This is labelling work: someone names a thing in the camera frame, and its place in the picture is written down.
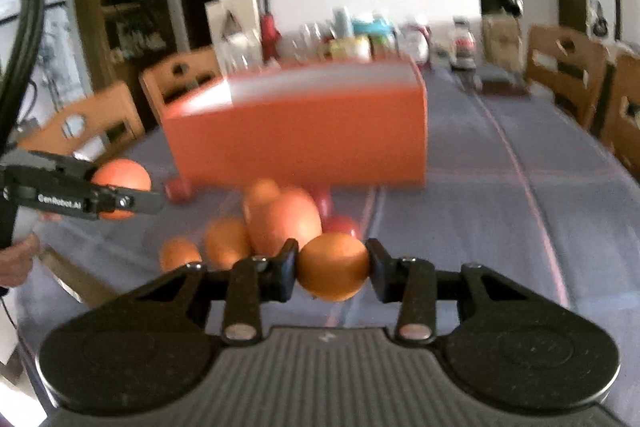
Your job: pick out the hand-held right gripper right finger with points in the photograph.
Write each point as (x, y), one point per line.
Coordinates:
(382, 272)

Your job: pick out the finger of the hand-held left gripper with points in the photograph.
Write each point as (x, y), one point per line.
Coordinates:
(75, 164)
(142, 203)

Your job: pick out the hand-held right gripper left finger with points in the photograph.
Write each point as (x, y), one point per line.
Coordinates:
(282, 272)

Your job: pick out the large orange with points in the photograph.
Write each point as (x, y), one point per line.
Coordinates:
(122, 177)
(285, 222)

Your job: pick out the orange cardboard box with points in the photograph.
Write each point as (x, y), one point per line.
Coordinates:
(300, 142)

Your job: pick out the person's left hand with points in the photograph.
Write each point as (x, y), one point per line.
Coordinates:
(17, 259)

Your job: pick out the wooden chair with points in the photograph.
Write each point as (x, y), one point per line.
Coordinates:
(160, 79)
(115, 107)
(545, 52)
(625, 77)

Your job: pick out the white paper bag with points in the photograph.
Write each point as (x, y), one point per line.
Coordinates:
(240, 52)

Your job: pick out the green mug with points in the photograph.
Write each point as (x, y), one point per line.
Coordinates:
(342, 49)

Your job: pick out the jar with red lid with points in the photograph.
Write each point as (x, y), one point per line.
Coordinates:
(415, 42)

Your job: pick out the glass jars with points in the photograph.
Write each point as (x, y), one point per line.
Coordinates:
(310, 37)

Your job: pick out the clear bottle red label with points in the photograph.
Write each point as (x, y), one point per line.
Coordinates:
(462, 44)

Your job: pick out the teal lidded container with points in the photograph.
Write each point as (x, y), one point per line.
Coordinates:
(372, 27)

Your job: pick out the brown paper bag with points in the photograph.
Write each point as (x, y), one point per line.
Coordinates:
(500, 42)

